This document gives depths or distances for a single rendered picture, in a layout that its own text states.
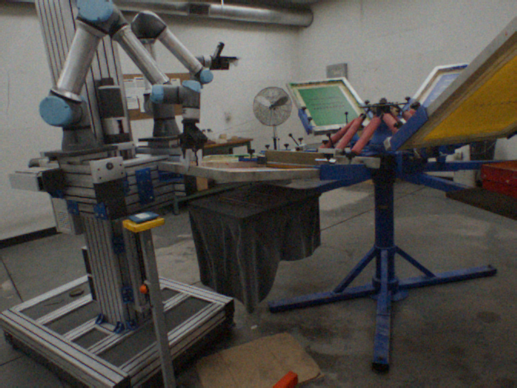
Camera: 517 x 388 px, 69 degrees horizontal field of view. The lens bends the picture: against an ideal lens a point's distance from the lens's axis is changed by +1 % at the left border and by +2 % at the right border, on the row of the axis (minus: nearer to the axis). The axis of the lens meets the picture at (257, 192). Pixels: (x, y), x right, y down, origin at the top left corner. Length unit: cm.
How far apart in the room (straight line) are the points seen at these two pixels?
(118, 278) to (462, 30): 515
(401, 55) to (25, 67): 500
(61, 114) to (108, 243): 78
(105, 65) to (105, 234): 86
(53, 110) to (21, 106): 357
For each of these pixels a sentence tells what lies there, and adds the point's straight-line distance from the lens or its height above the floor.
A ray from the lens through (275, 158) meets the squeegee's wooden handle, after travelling 202.
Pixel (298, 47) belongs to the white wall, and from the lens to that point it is 757.
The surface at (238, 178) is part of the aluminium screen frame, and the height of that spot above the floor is 113.
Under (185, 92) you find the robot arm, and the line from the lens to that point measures 158.
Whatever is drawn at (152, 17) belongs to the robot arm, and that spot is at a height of 186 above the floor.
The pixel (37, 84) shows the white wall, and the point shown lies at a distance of 529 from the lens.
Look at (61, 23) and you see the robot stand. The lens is 212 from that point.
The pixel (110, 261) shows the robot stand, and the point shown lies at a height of 63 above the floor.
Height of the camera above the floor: 138
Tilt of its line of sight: 13 degrees down
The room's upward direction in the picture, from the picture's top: 5 degrees counter-clockwise
